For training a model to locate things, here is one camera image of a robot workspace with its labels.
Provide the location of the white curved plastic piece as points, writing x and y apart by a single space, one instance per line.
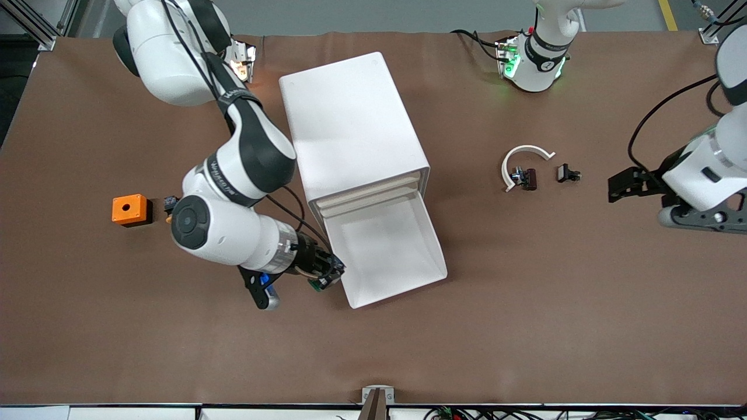
528 147

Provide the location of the brown tapered post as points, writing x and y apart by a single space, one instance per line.
374 408

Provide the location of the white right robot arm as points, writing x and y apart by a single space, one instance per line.
233 233

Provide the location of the orange button enclosure box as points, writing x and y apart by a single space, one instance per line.
137 213

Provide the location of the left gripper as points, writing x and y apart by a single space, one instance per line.
649 179

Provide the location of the white drawer cabinet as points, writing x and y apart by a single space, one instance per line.
350 116

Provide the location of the white lowest drawer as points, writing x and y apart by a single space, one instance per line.
385 251

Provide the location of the grey metal table clamp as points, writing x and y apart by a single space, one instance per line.
367 394

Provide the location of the small black contact block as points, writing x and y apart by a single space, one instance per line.
564 172

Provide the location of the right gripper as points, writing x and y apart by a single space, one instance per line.
308 257

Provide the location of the green push button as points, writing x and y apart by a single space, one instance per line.
315 285

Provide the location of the aluminium frame profile with bracket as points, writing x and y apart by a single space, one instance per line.
710 38

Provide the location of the white highest drawer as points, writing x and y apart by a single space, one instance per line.
367 189

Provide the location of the dark brown small component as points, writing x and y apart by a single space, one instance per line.
530 179

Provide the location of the yellow push button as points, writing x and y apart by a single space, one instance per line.
169 204

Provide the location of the white middle drawer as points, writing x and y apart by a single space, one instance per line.
367 200

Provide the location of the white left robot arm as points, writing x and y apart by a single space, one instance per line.
534 76

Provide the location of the brown table mat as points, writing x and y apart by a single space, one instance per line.
373 350

